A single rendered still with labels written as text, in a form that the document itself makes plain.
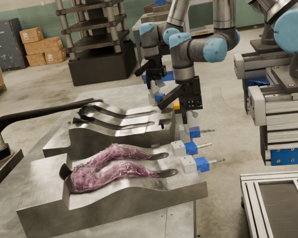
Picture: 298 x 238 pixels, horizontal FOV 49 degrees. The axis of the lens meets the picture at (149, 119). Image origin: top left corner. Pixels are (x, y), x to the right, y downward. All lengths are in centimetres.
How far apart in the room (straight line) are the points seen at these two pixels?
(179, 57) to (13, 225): 73
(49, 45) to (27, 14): 95
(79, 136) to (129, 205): 42
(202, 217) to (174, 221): 123
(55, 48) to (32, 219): 707
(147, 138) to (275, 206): 92
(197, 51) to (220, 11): 16
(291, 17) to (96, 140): 75
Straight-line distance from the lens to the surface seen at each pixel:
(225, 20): 115
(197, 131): 122
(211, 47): 104
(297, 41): 91
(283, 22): 90
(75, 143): 125
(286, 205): 187
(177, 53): 110
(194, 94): 117
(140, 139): 118
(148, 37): 156
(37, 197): 92
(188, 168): 95
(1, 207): 117
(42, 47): 797
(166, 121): 124
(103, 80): 533
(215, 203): 221
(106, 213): 91
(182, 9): 143
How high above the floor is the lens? 138
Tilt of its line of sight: 23 degrees down
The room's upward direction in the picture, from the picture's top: 10 degrees counter-clockwise
